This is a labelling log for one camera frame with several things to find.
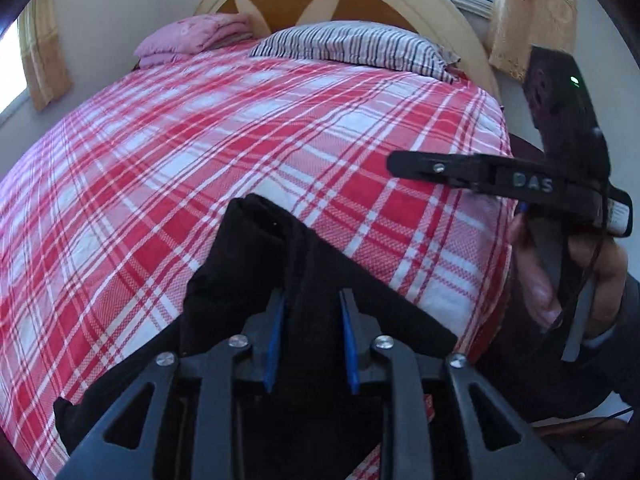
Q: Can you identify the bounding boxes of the back window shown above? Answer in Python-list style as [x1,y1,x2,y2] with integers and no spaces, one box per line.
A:
[0,22,29,124]

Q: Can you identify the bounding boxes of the red plaid bed cover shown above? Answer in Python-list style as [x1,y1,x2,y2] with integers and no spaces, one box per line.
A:
[1,44,513,479]

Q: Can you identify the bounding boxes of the dark jacket sleeve forearm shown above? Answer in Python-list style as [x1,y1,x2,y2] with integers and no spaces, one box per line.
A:
[476,276,639,422]

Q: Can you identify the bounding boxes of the black pants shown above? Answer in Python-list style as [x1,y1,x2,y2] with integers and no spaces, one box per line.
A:
[54,194,457,479]

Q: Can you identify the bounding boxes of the round wooden headboard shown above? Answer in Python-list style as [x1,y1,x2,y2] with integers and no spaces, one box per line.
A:
[196,0,500,99]

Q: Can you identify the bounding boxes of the folded pink blanket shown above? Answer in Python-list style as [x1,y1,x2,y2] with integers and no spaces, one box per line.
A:
[134,13,253,68]

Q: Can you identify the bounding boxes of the striped pillow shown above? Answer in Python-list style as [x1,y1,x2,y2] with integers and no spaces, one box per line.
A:
[250,21,459,84]

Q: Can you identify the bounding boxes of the person right hand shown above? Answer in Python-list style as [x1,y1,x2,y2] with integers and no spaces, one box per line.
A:
[506,211,630,340]

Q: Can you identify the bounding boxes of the yellow side curtain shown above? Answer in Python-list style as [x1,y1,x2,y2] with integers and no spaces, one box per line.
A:
[17,0,73,112]

